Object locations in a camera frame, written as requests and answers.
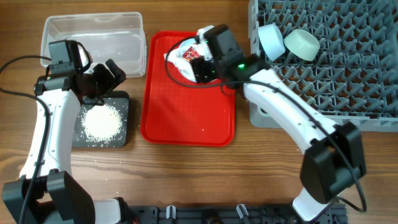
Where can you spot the mint green bowl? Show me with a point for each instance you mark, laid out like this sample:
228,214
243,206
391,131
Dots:
302,44

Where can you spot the light blue bowl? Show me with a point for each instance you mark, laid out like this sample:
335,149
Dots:
271,40

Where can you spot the clear plastic bin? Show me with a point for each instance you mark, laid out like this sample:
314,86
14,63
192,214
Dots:
116,35

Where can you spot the white napkin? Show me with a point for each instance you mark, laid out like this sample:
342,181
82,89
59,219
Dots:
171,58

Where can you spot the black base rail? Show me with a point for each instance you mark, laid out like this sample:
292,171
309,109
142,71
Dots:
267,214

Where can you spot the light blue plate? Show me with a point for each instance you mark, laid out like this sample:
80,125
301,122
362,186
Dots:
182,65

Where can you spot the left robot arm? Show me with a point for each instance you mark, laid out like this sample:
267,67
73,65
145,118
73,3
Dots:
45,191

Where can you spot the grey dishwasher rack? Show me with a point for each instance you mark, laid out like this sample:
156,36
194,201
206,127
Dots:
353,78

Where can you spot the black waste tray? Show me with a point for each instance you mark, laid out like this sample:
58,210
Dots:
118,99

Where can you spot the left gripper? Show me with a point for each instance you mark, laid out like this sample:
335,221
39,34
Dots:
100,70

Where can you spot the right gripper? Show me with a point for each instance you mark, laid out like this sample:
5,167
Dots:
201,75

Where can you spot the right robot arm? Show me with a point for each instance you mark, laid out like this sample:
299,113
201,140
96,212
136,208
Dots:
333,154

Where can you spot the red plastic tray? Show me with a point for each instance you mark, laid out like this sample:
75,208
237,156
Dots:
174,114

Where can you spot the white rice pile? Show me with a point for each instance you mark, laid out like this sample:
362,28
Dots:
101,123

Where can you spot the red snack wrapper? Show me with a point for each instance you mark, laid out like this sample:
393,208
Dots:
190,54

